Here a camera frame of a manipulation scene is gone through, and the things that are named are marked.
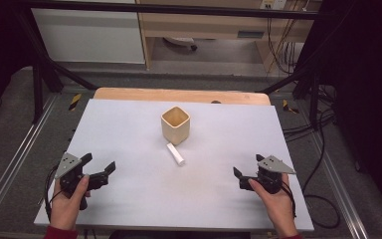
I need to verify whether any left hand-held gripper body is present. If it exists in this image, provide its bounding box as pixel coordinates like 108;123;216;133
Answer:
54;152;91;211

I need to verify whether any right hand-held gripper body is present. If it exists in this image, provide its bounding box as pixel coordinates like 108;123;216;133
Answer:
249;154;296;195

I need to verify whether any person's right hand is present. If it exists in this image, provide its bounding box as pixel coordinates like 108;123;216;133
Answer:
248;172;299;238

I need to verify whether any person's left hand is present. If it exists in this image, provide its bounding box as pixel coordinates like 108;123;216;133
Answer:
49;174;92;232

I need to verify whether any white stick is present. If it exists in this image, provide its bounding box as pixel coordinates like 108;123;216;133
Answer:
165;142;186;166

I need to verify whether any beige square cup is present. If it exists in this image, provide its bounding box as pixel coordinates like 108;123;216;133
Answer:
160;106;191;146

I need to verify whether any wooden board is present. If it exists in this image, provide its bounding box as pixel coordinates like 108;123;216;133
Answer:
93;87;272;107

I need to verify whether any white cabinet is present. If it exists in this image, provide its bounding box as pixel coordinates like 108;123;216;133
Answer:
31;7;146;65

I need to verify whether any black curtain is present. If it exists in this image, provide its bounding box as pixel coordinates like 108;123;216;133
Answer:
0;0;36;123
297;0;382;227

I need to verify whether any chair base with wheel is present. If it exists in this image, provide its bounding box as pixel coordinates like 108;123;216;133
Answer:
163;36;199;52

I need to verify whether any light wooden desk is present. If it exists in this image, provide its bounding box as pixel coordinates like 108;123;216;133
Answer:
135;0;323;73

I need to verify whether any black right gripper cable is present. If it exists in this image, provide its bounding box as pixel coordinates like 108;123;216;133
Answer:
280;180;297;219

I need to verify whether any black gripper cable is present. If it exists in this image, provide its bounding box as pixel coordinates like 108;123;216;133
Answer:
280;180;297;219
44;164;62;222

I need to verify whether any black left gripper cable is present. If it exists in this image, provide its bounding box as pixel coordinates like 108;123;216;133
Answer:
44;164;62;222

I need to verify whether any aluminium floor rail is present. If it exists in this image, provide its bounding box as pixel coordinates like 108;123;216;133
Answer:
0;95;60;227
310;132;370;239

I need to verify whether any black floor cable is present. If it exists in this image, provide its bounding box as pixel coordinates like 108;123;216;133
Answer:
282;83;342;230

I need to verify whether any hanging cables bundle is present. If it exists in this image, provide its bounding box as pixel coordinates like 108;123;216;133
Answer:
266;0;312;76

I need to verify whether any white wall socket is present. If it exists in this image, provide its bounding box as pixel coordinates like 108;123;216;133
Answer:
260;0;287;11

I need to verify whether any black metal frame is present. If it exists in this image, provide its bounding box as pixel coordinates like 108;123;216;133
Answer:
11;0;337;131

